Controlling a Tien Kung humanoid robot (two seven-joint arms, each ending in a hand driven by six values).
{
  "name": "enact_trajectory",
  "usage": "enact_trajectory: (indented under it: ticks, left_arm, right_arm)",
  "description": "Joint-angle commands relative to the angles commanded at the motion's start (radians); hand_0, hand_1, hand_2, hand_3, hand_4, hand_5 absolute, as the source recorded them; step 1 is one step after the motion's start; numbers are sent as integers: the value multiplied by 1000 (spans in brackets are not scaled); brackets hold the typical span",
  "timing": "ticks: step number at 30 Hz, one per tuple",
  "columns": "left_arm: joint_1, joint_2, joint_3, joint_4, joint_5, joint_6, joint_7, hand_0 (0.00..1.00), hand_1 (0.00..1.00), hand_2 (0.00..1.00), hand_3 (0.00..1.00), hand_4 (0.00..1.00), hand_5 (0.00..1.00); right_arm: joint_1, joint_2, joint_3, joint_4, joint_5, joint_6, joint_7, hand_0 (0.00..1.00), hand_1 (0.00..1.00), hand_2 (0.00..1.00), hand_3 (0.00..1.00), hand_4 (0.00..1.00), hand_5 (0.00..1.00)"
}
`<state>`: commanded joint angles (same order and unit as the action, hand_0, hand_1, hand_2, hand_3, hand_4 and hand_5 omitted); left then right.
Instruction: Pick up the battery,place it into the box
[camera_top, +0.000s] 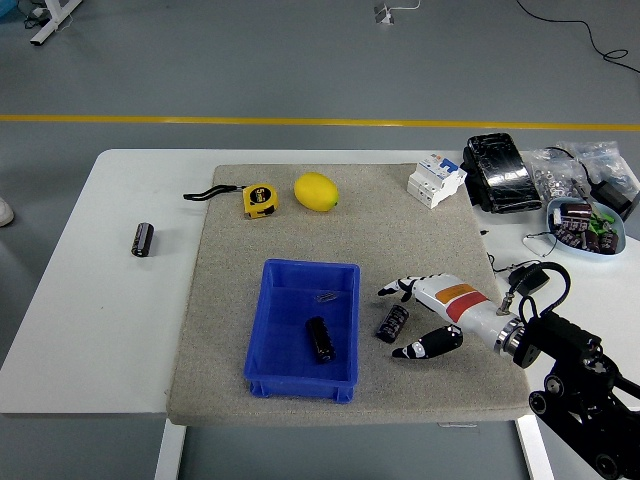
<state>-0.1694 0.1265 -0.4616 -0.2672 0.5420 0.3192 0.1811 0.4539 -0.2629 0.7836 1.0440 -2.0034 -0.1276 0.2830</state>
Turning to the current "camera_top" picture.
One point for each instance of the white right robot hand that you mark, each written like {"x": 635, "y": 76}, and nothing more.
{"x": 460, "y": 300}

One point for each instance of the dark cylindrical battery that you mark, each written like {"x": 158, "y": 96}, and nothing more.
{"x": 392, "y": 324}
{"x": 142, "y": 240}
{"x": 321, "y": 340}

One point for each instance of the blue plastic box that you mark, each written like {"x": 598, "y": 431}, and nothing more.
{"x": 290, "y": 350}

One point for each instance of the grey-brown mat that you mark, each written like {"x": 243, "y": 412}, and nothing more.
{"x": 400, "y": 235}

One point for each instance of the light blue bowl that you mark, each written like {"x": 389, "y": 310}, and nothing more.
{"x": 565, "y": 247}

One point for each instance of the white circuit breaker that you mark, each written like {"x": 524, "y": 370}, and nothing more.
{"x": 434, "y": 181}

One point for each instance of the dark capacitor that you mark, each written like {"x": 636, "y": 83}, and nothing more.
{"x": 608, "y": 242}
{"x": 593, "y": 241}
{"x": 570, "y": 232}

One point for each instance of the black wrapped device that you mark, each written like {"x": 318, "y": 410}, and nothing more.
{"x": 502, "y": 175}

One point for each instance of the metal paper clip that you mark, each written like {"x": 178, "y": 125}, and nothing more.
{"x": 325, "y": 297}

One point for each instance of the large maroon capacitor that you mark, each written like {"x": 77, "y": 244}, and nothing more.
{"x": 575, "y": 210}

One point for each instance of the clear bag of nuts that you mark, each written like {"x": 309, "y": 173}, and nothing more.
{"x": 552, "y": 180}

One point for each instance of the green terminal block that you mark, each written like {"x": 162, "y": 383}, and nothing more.
{"x": 597, "y": 225}

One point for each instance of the white table leg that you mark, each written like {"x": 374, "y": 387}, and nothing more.
{"x": 170, "y": 450}
{"x": 532, "y": 450}

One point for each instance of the yellow lemon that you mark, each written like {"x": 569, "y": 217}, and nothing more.
{"x": 316, "y": 192}

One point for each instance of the black power adapter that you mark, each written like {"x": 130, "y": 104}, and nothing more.
{"x": 612, "y": 197}

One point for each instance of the clear bag of screws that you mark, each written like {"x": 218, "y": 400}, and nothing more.
{"x": 610, "y": 160}

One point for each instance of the yellow tape measure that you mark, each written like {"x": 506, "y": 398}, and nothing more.
{"x": 260, "y": 201}

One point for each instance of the silver floor socket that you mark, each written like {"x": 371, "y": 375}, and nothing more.
{"x": 384, "y": 15}

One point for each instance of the white floor stand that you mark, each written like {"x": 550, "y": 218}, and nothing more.
{"x": 50, "y": 25}

